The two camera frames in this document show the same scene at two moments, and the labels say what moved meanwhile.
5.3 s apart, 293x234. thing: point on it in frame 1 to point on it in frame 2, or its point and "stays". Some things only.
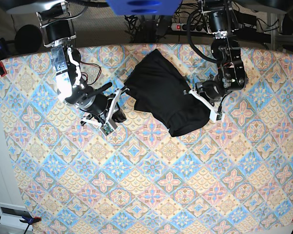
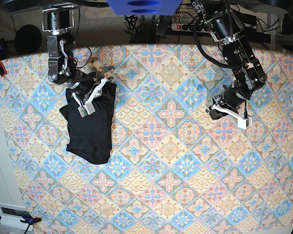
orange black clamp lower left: x=27 y=219 stays
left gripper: x=105 y=112 to x=89 y=87
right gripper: x=210 y=93 to x=230 y=102
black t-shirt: x=162 y=92 to x=91 y=135
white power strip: x=197 y=27 stays
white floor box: x=10 y=215 stays
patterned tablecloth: x=243 y=175 stays
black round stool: x=28 y=39 stays
